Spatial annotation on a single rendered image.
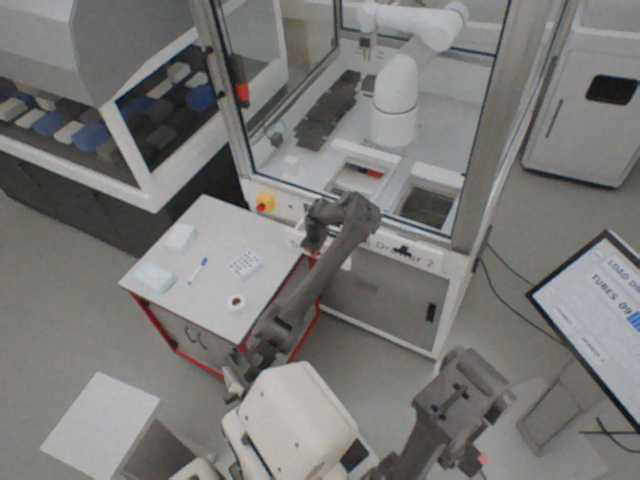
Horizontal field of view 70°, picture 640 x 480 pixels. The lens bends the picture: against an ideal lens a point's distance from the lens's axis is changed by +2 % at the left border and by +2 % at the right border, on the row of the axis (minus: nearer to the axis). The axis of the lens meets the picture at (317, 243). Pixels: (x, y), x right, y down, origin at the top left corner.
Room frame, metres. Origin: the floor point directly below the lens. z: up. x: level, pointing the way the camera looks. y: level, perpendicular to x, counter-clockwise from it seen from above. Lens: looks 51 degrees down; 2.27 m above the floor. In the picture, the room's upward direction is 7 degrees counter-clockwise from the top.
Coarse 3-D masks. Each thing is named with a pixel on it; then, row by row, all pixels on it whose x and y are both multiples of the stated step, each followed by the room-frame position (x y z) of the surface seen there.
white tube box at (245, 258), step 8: (240, 256) 1.17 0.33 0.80; (248, 256) 1.17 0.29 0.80; (256, 256) 1.16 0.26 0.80; (232, 264) 1.14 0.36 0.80; (240, 264) 1.13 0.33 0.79; (248, 264) 1.13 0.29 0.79; (256, 264) 1.12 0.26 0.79; (232, 272) 1.10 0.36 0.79; (240, 272) 1.09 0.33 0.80; (248, 272) 1.10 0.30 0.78; (240, 280) 1.07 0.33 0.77
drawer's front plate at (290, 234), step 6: (288, 228) 1.18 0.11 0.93; (288, 234) 1.17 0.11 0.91; (294, 234) 1.15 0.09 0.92; (300, 234) 1.14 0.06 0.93; (288, 240) 1.17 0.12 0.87; (294, 240) 1.15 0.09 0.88; (300, 240) 1.14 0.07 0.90; (294, 246) 1.16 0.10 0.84; (324, 246) 1.07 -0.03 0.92; (306, 252) 1.12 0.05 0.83; (318, 258) 1.09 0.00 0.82; (348, 258) 1.02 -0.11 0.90; (342, 264) 1.03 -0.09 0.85; (348, 264) 1.02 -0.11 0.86
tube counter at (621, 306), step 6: (624, 300) 0.59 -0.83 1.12; (618, 306) 0.59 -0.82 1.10; (624, 306) 0.58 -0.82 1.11; (630, 306) 0.57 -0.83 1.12; (618, 312) 0.57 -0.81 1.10; (624, 312) 0.57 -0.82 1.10; (630, 312) 0.56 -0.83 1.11; (636, 312) 0.55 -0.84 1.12; (624, 318) 0.55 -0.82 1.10; (630, 318) 0.55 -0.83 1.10; (636, 318) 0.54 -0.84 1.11; (630, 324) 0.53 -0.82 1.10; (636, 324) 0.53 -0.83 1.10; (636, 330) 0.51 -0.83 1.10
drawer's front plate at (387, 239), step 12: (372, 240) 1.11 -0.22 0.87; (384, 240) 1.09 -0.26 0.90; (396, 240) 1.06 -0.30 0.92; (408, 240) 1.05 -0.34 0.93; (384, 252) 1.08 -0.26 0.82; (396, 252) 1.06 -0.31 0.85; (420, 252) 1.00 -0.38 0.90; (432, 252) 0.98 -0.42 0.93; (420, 264) 1.00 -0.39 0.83; (432, 264) 0.97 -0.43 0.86
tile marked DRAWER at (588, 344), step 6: (582, 336) 0.55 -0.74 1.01; (588, 336) 0.55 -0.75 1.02; (576, 342) 0.55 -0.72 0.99; (582, 342) 0.54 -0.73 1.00; (588, 342) 0.53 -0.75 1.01; (594, 342) 0.53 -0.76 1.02; (582, 348) 0.52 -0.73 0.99; (588, 348) 0.52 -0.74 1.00; (594, 348) 0.51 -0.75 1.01; (600, 348) 0.51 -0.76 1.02; (588, 354) 0.50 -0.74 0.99; (594, 354) 0.50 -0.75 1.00; (600, 354) 0.49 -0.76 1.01; (606, 354) 0.49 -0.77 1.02; (594, 360) 0.48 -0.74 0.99; (600, 360) 0.48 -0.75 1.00; (606, 360) 0.47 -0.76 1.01; (600, 366) 0.46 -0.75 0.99
